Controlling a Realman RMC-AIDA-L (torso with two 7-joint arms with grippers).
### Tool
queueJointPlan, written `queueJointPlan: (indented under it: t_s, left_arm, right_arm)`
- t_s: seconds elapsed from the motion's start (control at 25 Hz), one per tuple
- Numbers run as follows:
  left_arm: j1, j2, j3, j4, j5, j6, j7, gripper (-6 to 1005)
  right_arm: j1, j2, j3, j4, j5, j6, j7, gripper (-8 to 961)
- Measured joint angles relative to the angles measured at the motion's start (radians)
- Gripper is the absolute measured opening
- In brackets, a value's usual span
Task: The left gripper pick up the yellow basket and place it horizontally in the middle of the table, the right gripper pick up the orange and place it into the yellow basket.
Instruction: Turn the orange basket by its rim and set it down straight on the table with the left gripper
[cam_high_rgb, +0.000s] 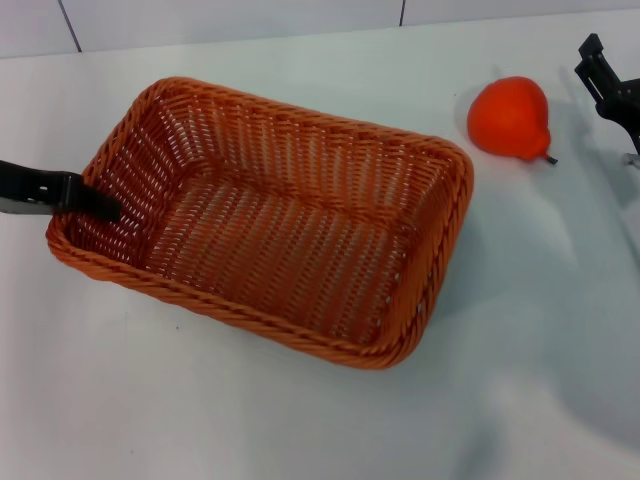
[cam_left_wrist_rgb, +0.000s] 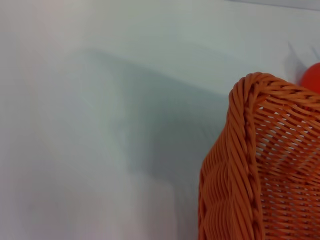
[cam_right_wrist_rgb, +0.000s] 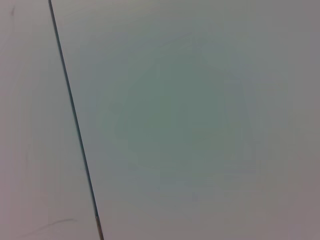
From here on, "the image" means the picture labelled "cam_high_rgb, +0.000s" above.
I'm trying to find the orange woven plastic basket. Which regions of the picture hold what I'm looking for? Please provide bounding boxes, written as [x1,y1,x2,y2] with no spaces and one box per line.
[45,75,475,371]

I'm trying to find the orange toy pear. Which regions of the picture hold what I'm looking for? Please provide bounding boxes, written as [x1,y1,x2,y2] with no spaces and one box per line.
[467,75,560,166]

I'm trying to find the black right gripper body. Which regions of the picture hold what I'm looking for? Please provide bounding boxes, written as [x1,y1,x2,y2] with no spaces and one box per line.
[596,76,640,154]

